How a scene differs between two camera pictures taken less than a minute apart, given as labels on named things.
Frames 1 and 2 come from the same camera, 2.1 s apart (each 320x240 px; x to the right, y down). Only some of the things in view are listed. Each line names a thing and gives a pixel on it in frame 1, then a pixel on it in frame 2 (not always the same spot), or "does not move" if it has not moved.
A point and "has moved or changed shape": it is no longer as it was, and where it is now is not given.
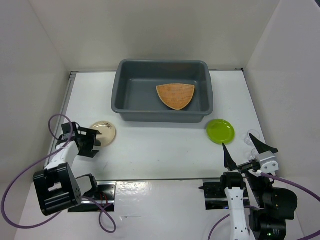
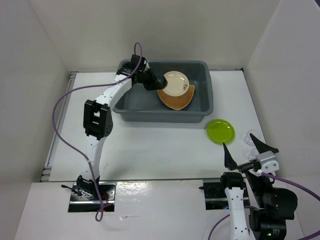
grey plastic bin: (134, 95) does not move
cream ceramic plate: (108, 132) has moved or changed shape
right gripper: (229, 161) does not move
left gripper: (91, 135) → (153, 82)
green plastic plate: (220, 131) does not move
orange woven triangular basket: (178, 95) does not move
